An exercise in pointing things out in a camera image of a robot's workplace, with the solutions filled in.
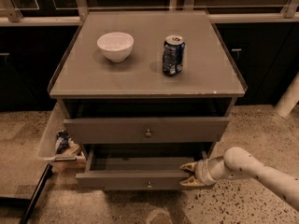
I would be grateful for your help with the grey drawer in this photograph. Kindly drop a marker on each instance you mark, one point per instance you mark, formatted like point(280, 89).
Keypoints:
point(146, 130)
point(153, 166)

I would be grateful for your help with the clear plastic bin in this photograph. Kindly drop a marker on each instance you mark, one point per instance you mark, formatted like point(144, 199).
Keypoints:
point(47, 150)

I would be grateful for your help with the blue soda can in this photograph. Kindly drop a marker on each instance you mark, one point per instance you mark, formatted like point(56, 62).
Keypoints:
point(174, 46)

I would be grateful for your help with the blue snack bag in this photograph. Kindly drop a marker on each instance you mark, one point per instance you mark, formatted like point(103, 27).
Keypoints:
point(61, 142)

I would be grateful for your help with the grey drawer cabinet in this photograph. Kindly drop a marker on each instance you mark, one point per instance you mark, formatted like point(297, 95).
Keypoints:
point(91, 86)

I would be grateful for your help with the white post at right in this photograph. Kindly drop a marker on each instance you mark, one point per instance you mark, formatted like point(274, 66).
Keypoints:
point(289, 99)

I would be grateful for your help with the grey top drawer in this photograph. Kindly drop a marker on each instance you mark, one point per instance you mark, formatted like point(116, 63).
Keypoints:
point(146, 130)

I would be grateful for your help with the black pole on floor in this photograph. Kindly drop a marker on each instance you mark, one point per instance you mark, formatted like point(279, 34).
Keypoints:
point(29, 208)

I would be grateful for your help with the white ceramic bowl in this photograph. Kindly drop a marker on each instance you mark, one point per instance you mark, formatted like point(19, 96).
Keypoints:
point(116, 46)

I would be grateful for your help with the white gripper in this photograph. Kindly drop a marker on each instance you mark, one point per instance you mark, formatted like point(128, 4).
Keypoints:
point(203, 172)

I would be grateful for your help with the dark background counter cabinets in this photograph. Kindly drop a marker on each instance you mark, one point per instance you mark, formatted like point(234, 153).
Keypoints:
point(261, 35)

